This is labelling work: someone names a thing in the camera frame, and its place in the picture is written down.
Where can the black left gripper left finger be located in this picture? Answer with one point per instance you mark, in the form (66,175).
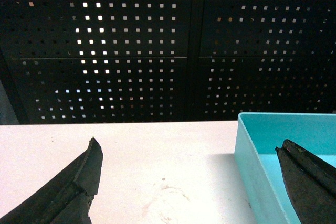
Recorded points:
(68,196)

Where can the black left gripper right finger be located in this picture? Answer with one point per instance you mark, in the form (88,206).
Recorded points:
(309,182)

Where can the light turquoise plastic bin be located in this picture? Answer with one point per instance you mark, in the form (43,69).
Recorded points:
(258,135)

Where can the black perforated pegboard panel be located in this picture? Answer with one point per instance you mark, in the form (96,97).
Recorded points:
(102,61)

